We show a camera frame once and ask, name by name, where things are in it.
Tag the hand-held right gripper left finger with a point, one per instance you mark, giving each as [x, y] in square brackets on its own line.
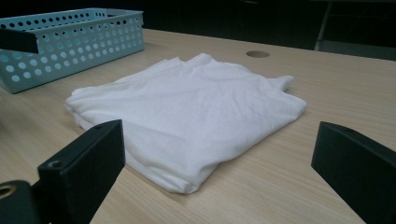
[84, 174]

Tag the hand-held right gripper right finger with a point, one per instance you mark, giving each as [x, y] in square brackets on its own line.
[358, 168]

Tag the light blue perforated basket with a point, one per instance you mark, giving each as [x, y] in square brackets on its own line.
[74, 46]

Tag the white cloth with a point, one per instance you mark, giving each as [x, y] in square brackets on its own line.
[186, 115]

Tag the white metal stand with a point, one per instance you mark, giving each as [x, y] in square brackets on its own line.
[323, 28]

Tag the round brown table grommet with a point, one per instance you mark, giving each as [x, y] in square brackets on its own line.
[257, 54]

